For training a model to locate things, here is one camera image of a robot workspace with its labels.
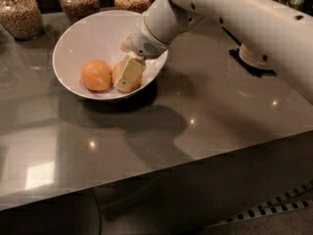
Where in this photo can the black white striped tape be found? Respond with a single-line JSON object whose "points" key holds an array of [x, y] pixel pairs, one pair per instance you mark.
{"points": [[287, 202]]}

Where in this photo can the right drinking glass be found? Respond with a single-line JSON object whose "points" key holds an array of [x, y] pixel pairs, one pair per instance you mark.
{"points": [[296, 4]]}

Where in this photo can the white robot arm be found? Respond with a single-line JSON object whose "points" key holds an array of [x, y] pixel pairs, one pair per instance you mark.
{"points": [[276, 32]]}

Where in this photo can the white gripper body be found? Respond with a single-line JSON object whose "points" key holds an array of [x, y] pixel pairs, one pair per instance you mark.
{"points": [[145, 42]]}

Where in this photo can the white tilted bowl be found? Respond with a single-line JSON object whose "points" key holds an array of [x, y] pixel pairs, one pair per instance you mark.
{"points": [[98, 37]]}

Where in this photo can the black mat under plates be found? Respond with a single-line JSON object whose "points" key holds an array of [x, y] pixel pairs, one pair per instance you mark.
{"points": [[234, 53]]}

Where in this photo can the stack of white plates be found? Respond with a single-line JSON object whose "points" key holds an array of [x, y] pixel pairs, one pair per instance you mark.
{"points": [[252, 59]]}

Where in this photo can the orange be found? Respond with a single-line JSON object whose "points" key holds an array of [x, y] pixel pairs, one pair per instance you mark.
{"points": [[96, 75], [115, 73]]}

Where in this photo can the left glass cereal jar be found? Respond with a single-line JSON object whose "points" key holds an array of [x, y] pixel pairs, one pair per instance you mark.
{"points": [[21, 18]]}

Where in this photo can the middle glass cereal jar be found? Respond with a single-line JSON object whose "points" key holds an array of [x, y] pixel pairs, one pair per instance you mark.
{"points": [[75, 10]]}

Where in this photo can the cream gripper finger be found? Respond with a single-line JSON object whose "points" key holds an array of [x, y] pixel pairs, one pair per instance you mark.
{"points": [[125, 45], [131, 69]]}

